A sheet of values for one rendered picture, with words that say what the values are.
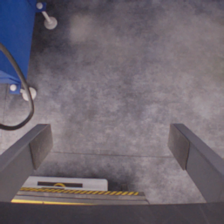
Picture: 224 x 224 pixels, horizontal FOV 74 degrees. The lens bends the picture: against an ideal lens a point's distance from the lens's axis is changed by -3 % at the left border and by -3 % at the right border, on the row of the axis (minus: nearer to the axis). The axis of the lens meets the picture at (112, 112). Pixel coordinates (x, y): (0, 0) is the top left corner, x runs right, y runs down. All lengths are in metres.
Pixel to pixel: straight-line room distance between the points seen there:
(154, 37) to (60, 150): 1.08
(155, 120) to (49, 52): 0.95
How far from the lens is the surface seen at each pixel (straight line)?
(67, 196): 0.84
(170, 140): 0.17
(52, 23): 1.46
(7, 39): 1.04
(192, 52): 1.35
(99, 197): 0.81
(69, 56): 1.28
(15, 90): 1.15
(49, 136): 0.17
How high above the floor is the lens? 1.09
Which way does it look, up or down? 83 degrees down
